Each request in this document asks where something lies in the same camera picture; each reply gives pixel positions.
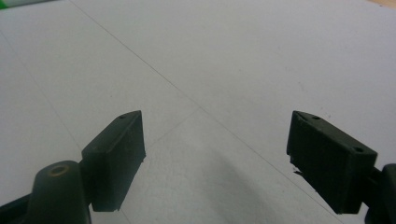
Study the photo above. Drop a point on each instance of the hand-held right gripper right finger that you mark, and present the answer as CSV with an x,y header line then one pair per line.
x,y
327,161

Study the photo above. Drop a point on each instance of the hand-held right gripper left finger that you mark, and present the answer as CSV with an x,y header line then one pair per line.
x,y
116,161

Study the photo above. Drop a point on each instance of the green and white object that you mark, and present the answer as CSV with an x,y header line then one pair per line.
x,y
18,3

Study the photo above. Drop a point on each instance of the wooden table edge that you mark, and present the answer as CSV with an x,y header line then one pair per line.
x,y
384,2

